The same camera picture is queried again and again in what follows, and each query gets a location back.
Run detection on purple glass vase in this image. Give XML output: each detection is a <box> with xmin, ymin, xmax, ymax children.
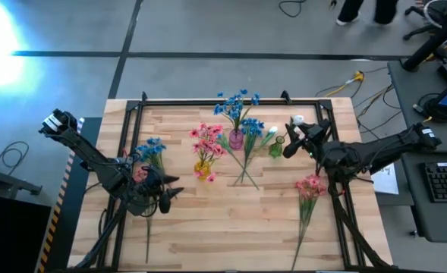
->
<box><xmin>228</xmin><ymin>128</ymin><xmax>245</xmax><ymax>151</ymax></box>

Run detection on black floor cable loop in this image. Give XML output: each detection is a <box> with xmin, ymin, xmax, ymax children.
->
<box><xmin>278</xmin><ymin>0</ymin><xmax>308</xmax><ymax>19</ymax></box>
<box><xmin>0</xmin><ymin>140</ymin><xmax>30</xmax><ymax>178</ymax></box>

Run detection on black floor cable bundle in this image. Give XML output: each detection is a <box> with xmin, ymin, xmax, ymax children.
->
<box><xmin>313</xmin><ymin>66</ymin><xmax>405</xmax><ymax>134</ymax></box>

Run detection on black monitor base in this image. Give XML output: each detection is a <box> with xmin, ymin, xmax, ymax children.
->
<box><xmin>422</xmin><ymin>94</ymin><xmax>447</xmax><ymax>123</ymax></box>

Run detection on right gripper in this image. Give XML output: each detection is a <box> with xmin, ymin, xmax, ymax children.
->
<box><xmin>282</xmin><ymin>120</ymin><xmax>333</xmax><ymax>159</ymax></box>

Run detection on black cabinet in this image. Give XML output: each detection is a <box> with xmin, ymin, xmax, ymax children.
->
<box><xmin>0</xmin><ymin>191</ymin><xmax>53</xmax><ymax>273</ymax></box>

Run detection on black computer keyboard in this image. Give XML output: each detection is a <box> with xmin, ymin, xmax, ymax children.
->
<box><xmin>423</xmin><ymin>162</ymin><xmax>447</xmax><ymax>204</ymax></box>

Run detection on white paper sheet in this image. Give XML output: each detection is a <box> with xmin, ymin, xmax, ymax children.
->
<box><xmin>370</xmin><ymin>162</ymin><xmax>400</xmax><ymax>196</ymax></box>

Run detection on gray office desk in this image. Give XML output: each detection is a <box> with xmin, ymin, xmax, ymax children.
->
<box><xmin>388</xmin><ymin>60</ymin><xmax>447</xmax><ymax>243</ymax></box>

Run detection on person's legs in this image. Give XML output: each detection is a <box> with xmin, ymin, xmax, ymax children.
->
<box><xmin>335</xmin><ymin>0</ymin><xmax>399</xmax><ymax>27</ymax></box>

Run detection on black table frame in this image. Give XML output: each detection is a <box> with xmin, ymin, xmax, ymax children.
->
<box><xmin>74</xmin><ymin>90</ymin><xmax>393</xmax><ymax>272</ymax></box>

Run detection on black hazard striped platform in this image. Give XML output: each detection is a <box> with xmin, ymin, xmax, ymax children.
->
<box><xmin>36</xmin><ymin>116</ymin><xmax>105</xmax><ymax>273</ymax></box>

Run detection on black slanted pole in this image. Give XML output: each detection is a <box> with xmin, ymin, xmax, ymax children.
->
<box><xmin>402</xmin><ymin>9</ymin><xmax>447</xmax><ymax>73</ymax></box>

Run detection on green glass vase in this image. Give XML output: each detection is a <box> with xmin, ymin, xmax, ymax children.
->
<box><xmin>268</xmin><ymin>135</ymin><xmax>285</xmax><ymax>159</ymax></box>

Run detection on white artificial tulip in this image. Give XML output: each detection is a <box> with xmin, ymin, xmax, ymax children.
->
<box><xmin>259</xmin><ymin>125</ymin><xmax>280</xmax><ymax>152</ymax></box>
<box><xmin>290</xmin><ymin>115</ymin><xmax>306</xmax><ymax>137</ymax></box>

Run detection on dark metal stand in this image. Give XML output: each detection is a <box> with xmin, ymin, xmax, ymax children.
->
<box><xmin>0</xmin><ymin>153</ymin><xmax>44</xmax><ymax>197</ymax></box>

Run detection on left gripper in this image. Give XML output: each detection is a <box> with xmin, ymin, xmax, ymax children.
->
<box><xmin>134</xmin><ymin>168</ymin><xmax>185</xmax><ymax>216</ymax></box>

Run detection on yellow glass vase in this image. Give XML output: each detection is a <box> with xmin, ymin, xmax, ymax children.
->
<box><xmin>194</xmin><ymin>158</ymin><xmax>212</xmax><ymax>182</ymax></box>

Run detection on pink flower bunch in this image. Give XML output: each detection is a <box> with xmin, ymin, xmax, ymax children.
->
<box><xmin>133</xmin><ymin>168</ymin><xmax>154</xmax><ymax>265</ymax></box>
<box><xmin>188</xmin><ymin>122</ymin><xmax>228</xmax><ymax>184</ymax></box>
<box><xmin>290</xmin><ymin>173</ymin><xmax>329</xmax><ymax>271</ymax></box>

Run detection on blue flower bunch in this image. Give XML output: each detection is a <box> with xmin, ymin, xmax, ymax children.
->
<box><xmin>212</xmin><ymin>89</ymin><xmax>262</xmax><ymax>133</ymax></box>
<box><xmin>232</xmin><ymin>117</ymin><xmax>266</xmax><ymax>187</ymax></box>
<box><xmin>134</xmin><ymin>136</ymin><xmax>168</xmax><ymax>174</ymax></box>

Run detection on yellow floor cable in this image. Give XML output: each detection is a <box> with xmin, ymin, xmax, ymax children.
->
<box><xmin>323</xmin><ymin>71</ymin><xmax>365</xmax><ymax>99</ymax></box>

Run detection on black office chair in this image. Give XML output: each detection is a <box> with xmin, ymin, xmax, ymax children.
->
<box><xmin>403</xmin><ymin>0</ymin><xmax>447</xmax><ymax>42</ymax></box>

